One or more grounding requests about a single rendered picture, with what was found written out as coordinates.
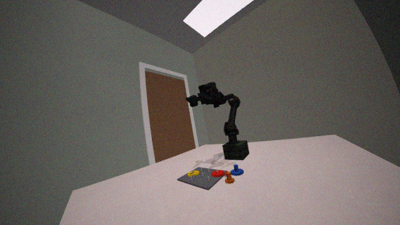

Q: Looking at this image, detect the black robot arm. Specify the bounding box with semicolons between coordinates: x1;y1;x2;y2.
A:
198;82;241;145

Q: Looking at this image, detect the red gear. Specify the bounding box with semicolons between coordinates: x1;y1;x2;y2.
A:
211;170;224;177

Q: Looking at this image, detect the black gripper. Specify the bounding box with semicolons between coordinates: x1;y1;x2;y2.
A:
186;87;219;107

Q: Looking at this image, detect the blue gear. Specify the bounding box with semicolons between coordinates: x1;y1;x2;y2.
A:
230;164;244;176

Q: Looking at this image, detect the orange gear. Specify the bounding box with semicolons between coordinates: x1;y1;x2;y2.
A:
225;172;235;184

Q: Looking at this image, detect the yellow gear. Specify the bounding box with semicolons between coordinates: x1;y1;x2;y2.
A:
187;170;199;177

